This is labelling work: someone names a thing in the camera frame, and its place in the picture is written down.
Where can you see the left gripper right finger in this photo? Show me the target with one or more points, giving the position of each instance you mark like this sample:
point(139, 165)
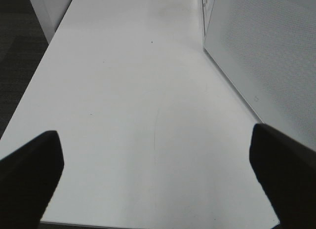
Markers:
point(286, 171)

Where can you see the white microwave door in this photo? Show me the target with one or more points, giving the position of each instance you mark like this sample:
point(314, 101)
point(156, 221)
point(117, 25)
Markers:
point(267, 50)

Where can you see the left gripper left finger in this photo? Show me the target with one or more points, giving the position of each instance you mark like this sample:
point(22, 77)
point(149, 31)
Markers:
point(28, 179)

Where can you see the white microwave oven body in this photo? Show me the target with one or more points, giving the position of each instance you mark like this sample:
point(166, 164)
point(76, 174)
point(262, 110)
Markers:
point(206, 9)

